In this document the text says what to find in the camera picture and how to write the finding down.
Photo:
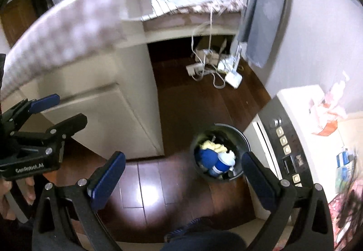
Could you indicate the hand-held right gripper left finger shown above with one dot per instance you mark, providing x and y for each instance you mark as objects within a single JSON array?
[{"x": 109, "y": 175}]

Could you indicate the dark hair brush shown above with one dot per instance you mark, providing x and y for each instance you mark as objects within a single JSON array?
[{"x": 353, "y": 200}]

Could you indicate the grey tied curtain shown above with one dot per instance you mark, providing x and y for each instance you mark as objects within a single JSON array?
[{"x": 263, "y": 12}]

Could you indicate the person's left hand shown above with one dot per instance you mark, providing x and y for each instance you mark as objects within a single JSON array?
[{"x": 29, "y": 190}]

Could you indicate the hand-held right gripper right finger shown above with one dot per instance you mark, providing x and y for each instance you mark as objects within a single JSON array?
[{"x": 258, "y": 180}]

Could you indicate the brown wooden door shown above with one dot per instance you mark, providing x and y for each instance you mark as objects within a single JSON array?
[{"x": 14, "y": 21}]

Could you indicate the cream desk cabinet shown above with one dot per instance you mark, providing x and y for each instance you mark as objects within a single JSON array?
[{"x": 113, "y": 114}]

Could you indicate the blue and white box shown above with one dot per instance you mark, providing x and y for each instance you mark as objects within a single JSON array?
[{"x": 344, "y": 158}]

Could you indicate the orange tissue pack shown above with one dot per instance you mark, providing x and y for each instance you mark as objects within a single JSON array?
[{"x": 323, "y": 123}]

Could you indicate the black trash bin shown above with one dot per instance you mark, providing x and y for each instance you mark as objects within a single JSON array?
[{"x": 244, "y": 143}]

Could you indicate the red floral cloth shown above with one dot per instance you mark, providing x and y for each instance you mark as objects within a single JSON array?
[{"x": 340, "y": 211}]

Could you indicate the person's dark trouser leg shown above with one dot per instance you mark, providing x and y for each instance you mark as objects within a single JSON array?
[{"x": 204, "y": 239}]

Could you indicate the blue paper cup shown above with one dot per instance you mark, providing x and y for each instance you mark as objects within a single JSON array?
[{"x": 221, "y": 167}]

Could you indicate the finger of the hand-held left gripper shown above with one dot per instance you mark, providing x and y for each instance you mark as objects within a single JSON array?
[
  {"x": 71, "y": 126},
  {"x": 45, "y": 102}
]

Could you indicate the yellow plastic bag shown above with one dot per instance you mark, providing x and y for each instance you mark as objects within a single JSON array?
[{"x": 212, "y": 146}]

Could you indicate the floral blanket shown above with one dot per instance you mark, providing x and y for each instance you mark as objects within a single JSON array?
[{"x": 227, "y": 5}]

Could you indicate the dark blue cloth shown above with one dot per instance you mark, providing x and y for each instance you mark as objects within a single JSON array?
[{"x": 208, "y": 158}]

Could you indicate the cream bed frame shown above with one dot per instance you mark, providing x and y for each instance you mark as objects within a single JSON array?
[{"x": 181, "y": 26}]

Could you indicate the cream washing machine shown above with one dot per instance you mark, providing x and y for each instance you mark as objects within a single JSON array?
[{"x": 295, "y": 103}]

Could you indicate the white pump bottle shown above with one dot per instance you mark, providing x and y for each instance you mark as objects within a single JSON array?
[{"x": 339, "y": 92}]

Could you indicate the white power strip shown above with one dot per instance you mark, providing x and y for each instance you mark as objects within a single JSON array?
[{"x": 195, "y": 69}]

